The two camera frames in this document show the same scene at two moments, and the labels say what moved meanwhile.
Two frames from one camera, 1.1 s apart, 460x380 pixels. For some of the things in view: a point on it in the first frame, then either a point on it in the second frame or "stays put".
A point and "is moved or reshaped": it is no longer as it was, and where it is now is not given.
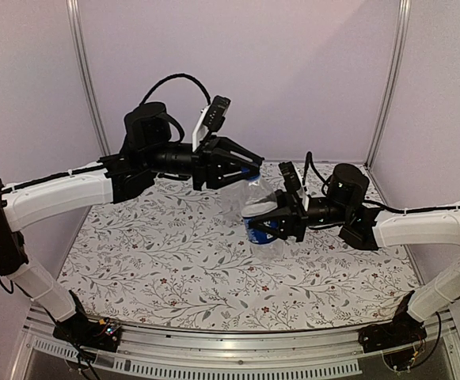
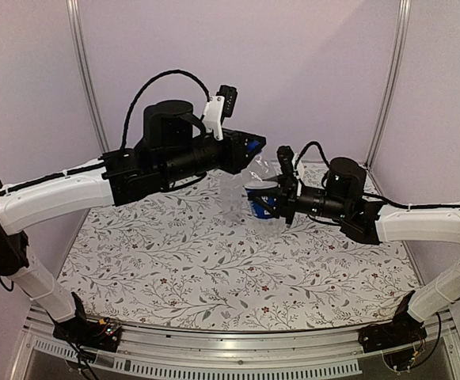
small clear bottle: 231,203 stays put
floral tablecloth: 163,258 stays put
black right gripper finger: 280,233 -> 268,207
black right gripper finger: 283,209 -> 277,179
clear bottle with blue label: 257,200 is moved or reshaped
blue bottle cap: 246,169 -> 252,145
